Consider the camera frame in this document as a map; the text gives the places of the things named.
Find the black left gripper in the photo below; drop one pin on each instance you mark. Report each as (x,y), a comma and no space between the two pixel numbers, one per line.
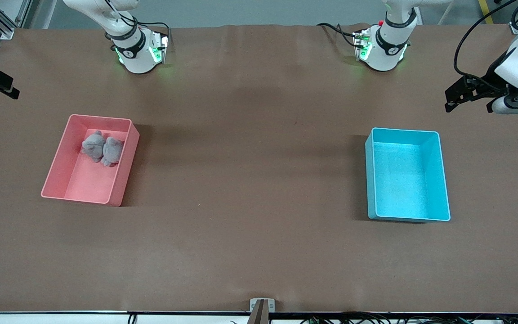
(491,79)

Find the gray plush toy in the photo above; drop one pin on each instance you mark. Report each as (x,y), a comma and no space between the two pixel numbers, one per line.
(113,150)
(92,146)

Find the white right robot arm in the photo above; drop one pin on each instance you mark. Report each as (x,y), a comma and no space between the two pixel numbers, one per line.
(137,58)

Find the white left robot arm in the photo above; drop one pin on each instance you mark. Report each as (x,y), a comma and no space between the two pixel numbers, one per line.
(385,56)

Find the blue plastic box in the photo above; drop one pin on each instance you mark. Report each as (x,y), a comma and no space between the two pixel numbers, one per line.
(403,180)

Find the pink plastic box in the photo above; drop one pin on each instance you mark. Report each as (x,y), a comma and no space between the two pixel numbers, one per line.
(83,184)

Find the metal connector plate green light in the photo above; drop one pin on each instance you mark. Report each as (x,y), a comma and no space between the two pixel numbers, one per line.
(160,47)
(361,45)

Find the gray metal table bracket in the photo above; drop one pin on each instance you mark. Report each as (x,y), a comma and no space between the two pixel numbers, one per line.
(261,306)

